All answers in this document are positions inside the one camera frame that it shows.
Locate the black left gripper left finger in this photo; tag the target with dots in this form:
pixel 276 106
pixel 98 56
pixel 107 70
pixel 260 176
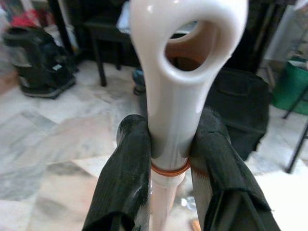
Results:
pixel 125 183

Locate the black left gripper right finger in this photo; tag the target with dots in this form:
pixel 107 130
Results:
pixel 223 173

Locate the large black bag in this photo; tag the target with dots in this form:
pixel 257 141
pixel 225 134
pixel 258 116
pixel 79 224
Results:
pixel 240 108

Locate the black tripod stand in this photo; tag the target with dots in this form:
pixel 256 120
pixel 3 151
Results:
pixel 298 144

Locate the small teal object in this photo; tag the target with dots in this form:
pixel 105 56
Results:
pixel 139 81

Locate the green bin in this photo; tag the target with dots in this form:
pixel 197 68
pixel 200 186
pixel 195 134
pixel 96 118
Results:
pixel 293 89

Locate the black table with white cloth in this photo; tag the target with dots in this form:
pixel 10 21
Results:
pixel 99 60

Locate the black vacuum cleaner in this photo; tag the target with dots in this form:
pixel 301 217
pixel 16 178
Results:
pixel 41 62

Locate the red cloth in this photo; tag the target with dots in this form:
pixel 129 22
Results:
pixel 26 19

